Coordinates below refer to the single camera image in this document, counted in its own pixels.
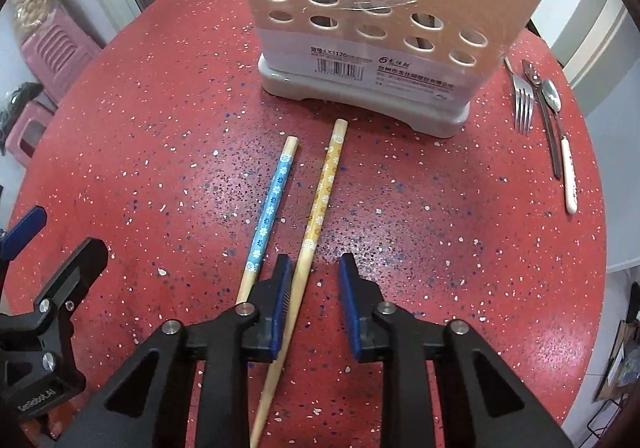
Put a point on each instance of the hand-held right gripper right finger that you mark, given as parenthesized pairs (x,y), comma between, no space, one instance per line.
(350,308)

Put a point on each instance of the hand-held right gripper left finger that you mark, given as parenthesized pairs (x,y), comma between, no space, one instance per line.
(285,300)

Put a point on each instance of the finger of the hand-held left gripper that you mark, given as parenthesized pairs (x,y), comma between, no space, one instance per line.
(80,268)
(25,230)

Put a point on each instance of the blue flowered chopstick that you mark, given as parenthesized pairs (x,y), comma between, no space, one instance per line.
(272,193)

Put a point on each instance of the yellow flowered chopstick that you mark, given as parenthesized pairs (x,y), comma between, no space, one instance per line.
(325,183)

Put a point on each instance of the pink plastic stool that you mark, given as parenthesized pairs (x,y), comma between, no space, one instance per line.
(30,127)

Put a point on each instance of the dark plastic bag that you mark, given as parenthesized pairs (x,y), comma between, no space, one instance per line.
(17,102)

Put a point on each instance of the stack of pink stools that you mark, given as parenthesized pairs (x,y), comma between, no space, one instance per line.
(60,52)

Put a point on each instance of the metal fork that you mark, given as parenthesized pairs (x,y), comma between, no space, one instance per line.
(522,102)

